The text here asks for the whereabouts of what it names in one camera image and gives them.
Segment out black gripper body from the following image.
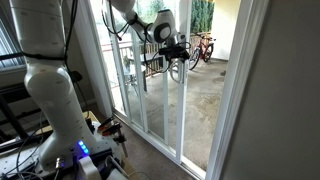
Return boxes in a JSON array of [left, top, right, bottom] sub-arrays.
[[168, 54, 188, 66]]

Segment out white door pull handle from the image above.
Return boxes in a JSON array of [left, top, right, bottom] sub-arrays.
[[169, 59, 186, 84]]

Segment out white sliding glass door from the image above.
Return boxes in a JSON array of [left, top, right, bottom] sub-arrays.
[[128, 0, 193, 165]]

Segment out white screen door stile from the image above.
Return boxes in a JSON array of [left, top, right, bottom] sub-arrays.
[[161, 61, 170, 142]]

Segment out fixed glass door panel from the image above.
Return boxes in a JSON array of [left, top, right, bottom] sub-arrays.
[[89, 0, 150, 133]]

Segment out dark wooden patio bench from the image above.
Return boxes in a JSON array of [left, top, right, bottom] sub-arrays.
[[139, 50, 168, 78]]

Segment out red bicycle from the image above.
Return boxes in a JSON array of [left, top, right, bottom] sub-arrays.
[[188, 32, 217, 71]]

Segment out wooden balcony railing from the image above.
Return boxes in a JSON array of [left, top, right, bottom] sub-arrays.
[[101, 31, 213, 78]]

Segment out metal patio chair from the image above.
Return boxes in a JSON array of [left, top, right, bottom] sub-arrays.
[[116, 54, 149, 101]]

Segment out small potted plant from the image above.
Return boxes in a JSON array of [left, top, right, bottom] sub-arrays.
[[122, 55, 131, 68]]

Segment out green hedge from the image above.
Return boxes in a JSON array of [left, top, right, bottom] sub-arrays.
[[138, 0, 216, 35]]

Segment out orange black bar clamp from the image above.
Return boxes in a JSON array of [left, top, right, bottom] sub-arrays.
[[101, 121, 129, 159], [97, 115, 116, 132]]

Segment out small black mounted device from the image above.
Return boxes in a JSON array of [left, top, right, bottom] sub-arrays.
[[69, 70, 84, 84]]

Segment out grey robot mounting platform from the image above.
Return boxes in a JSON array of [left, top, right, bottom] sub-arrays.
[[0, 120, 126, 180]]

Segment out white power adapter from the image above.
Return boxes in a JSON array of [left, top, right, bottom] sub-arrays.
[[105, 167, 129, 180]]

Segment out white box with plug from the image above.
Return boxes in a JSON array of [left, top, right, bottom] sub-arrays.
[[77, 155, 102, 180]]

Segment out window blinds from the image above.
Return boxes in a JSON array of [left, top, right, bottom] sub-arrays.
[[0, 19, 27, 69]]

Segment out black metal stand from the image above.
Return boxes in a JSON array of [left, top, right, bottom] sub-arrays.
[[0, 83, 54, 151]]

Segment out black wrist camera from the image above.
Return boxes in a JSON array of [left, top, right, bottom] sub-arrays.
[[158, 45, 190, 62]]

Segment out black cable bundle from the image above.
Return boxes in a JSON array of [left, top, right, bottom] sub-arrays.
[[61, 0, 192, 75]]

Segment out black strap around arm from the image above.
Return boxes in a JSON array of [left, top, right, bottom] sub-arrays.
[[19, 50, 68, 63]]

